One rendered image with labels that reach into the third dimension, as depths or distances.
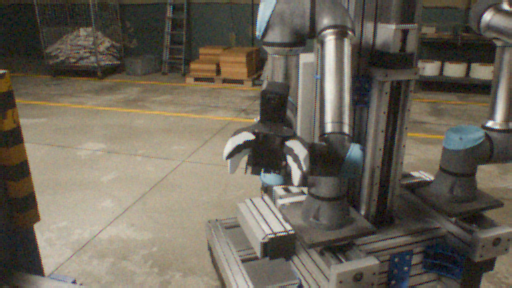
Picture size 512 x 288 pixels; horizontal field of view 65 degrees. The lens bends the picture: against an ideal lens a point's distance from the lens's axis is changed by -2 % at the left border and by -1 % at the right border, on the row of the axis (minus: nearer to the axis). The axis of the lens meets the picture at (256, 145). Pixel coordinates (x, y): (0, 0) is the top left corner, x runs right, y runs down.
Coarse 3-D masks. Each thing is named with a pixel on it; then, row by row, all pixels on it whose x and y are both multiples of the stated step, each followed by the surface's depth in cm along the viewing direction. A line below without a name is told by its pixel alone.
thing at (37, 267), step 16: (0, 176) 110; (0, 192) 111; (0, 208) 114; (0, 224) 116; (0, 240) 118; (16, 240) 117; (32, 240) 123; (0, 256) 121; (16, 256) 119; (32, 256) 124; (32, 272) 125
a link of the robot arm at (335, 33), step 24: (336, 0) 99; (336, 24) 96; (336, 48) 95; (336, 72) 92; (336, 96) 90; (336, 120) 88; (312, 144) 87; (336, 144) 86; (312, 168) 86; (336, 168) 85; (360, 168) 85
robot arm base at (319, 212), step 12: (312, 204) 117; (324, 204) 115; (336, 204) 115; (348, 204) 120; (312, 216) 117; (324, 216) 116; (336, 216) 116; (348, 216) 119; (324, 228) 116; (336, 228) 116
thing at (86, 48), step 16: (48, 0) 737; (48, 16) 742; (112, 16) 745; (80, 32) 703; (96, 32) 724; (112, 32) 746; (48, 48) 740; (64, 48) 737; (80, 48) 735; (96, 48) 707; (112, 48) 759; (48, 64) 747; (64, 64) 734; (80, 64) 727; (96, 64) 724; (112, 64) 754
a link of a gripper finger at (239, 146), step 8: (240, 136) 64; (248, 136) 64; (232, 144) 60; (240, 144) 61; (248, 144) 63; (224, 152) 59; (232, 152) 59; (240, 152) 61; (248, 152) 66; (232, 160) 62; (240, 160) 65; (232, 168) 63
